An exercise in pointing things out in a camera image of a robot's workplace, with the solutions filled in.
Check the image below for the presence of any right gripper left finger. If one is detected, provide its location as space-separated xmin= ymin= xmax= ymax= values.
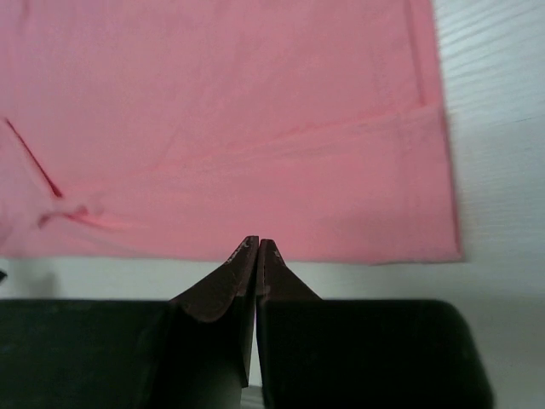
xmin=1 ymin=236 xmax=259 ymax=408

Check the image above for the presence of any pink t shirt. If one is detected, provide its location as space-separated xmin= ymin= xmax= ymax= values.
xmin=1 ymin=1 xmax=462 ymax=264

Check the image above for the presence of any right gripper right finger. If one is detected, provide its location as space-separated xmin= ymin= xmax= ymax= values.
xmin=256 ymin=239 xmax=494 ymax=408

